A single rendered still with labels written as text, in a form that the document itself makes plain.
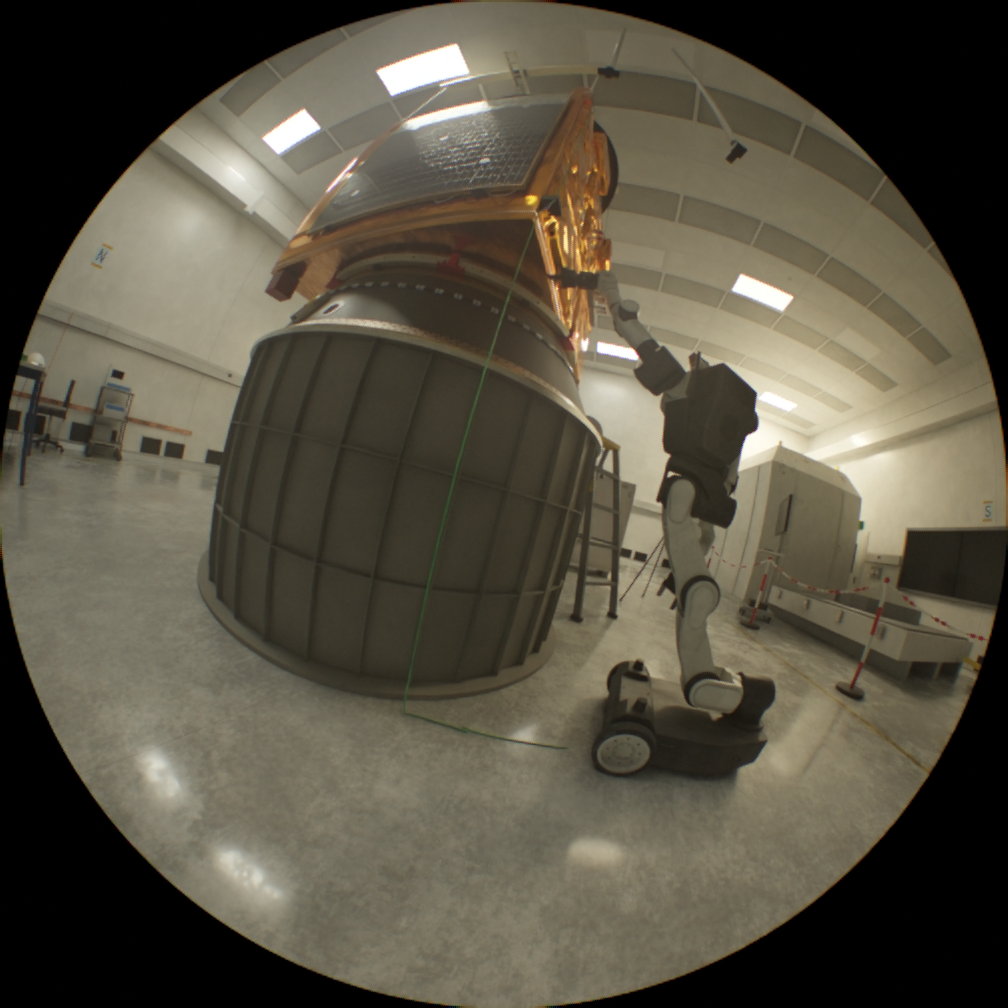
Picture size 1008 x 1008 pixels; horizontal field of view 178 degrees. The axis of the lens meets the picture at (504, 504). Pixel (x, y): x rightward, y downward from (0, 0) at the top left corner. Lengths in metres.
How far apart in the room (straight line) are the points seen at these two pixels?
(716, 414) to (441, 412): 0.86
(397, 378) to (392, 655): 0.92
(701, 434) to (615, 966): 1.34
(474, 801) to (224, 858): 0.61
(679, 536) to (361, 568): 1.02
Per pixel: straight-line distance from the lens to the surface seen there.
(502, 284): 1.56
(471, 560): 1.11
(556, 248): 1.60
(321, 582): 1.13
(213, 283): 6.36
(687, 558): 1.13
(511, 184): 1.51
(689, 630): 1.14
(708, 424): 1.06
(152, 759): 0.98
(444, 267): 1.54
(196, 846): 0.84
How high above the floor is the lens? 0.74
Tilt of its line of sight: level
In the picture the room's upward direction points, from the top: 15 degrees clockwise
